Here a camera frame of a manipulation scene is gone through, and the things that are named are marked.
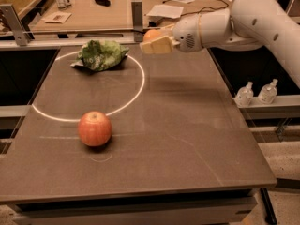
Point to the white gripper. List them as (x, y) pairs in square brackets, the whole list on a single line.
[(185, 34)]

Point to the orange fruit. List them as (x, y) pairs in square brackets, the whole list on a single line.
[(151, 34)]

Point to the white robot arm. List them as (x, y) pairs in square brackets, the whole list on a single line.
[(245, 25)]

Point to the green jalapeno chip bag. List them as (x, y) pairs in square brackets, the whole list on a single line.
[(100, 55)]

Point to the white paper sheet centre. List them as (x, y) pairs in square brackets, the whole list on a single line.
[(165, 11)]

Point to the black mouse on desk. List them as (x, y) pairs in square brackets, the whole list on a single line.
[(105, 3)]

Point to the wooden desk behind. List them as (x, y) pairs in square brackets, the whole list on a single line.
[(86, 15)]

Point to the clear sanitizer bottle left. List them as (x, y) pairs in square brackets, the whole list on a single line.
[(244, 95)]

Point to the clear sanitizer bottle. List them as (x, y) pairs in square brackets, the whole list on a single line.
[(244, 95), (268, 92)]

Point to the brown paper envelope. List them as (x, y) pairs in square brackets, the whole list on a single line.
[(57, 17)]

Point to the clear sanitizer bottle right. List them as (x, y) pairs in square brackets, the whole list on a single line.
[(268, 92)]

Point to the red apple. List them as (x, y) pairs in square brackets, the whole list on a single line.
[(94, 128)]

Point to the middle metal bracket post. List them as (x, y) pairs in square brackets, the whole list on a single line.
[(137, 20)]

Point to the metal bracket post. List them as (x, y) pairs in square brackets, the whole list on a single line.
[(137, 20), (19, 33)]

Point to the left metal bracket post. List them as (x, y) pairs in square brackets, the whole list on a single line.
[(19, 33)]

